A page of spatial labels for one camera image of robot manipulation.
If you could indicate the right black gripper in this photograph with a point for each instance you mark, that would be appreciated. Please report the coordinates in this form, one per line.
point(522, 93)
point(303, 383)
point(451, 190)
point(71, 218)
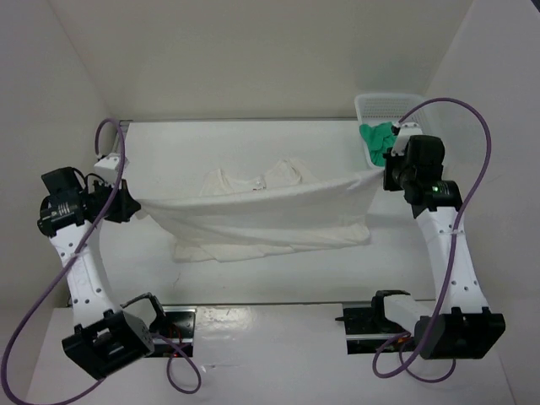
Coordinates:
point(389, 183)

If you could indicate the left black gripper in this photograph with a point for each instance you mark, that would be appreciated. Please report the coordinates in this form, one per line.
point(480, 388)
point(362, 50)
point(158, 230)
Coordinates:
point(126, 206)

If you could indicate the white tank top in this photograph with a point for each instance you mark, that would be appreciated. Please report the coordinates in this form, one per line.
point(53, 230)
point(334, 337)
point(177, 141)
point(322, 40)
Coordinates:
point(284, 211)

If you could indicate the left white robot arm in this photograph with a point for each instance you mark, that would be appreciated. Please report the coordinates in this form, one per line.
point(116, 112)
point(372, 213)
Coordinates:
point(105, 338)

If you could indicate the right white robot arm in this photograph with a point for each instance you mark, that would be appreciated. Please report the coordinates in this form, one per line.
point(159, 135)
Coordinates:
point(461, 326)

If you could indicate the green tank top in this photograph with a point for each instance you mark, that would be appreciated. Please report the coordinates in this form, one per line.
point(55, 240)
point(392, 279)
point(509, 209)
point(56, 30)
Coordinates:
point(378, 139)

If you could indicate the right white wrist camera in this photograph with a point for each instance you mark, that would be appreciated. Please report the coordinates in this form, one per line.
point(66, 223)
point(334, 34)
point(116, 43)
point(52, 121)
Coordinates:
point(402, 133)

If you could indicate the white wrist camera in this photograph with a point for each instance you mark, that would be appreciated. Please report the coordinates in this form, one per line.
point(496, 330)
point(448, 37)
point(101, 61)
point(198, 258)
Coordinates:
point(110, 166)
point(402, 133)

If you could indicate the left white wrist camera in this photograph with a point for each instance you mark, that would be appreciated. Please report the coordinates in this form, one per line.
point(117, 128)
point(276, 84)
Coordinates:
point(110, 166)

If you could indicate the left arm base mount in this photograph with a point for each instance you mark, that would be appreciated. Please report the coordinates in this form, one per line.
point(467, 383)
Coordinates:
point(178, 325)

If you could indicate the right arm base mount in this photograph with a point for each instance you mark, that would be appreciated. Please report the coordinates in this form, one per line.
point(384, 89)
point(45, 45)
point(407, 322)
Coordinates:
point(364, 331)

